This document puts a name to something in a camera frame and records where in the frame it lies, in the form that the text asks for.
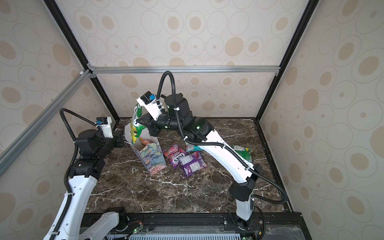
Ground purple snack packet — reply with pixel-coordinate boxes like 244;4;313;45
179;151;208;178

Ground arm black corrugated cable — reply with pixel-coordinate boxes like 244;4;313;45
46;107;97;240
155;70;289;205

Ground black vertical frame post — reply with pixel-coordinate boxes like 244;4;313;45
44;0;121;123
256;0;320;123

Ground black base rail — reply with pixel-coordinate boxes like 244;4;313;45
104;211;311;240

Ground yellow green Fox's candy packet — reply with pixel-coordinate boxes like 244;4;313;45
130;104;146;144

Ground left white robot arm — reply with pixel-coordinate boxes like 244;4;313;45
44;129;129;240

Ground teal snack packet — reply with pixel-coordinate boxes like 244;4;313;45
186;144;202;153

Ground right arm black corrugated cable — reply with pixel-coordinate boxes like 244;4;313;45
155;70;289;205

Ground colourful painted paper bag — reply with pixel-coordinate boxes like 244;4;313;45
124;123;167;176

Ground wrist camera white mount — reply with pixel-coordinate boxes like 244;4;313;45
95;117;113;139
137;91;164;121

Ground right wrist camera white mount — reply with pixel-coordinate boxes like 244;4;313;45
137;91;164;121

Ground black vertical frame post right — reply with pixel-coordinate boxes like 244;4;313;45
256;0;320;123

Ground aluminium horizontal back rail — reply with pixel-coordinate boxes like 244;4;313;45
88;66;280;74

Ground black vertical frame post left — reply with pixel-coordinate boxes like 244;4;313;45
44;0;121;123

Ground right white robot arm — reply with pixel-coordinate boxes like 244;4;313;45
137;92;262;222

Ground aluminium left side rail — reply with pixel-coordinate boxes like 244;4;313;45
1;70;91;175

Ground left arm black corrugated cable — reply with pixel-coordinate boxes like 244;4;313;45
46;107;97;240

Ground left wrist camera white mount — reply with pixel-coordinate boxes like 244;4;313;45
95;117;113;139

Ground pink Fox's candy packet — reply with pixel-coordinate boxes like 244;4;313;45
162;144;188;169

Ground green snack packet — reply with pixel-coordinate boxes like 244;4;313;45
232;145;253;163

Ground orange multicolour Fox's candy packet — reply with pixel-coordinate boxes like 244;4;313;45
139;137;151;146

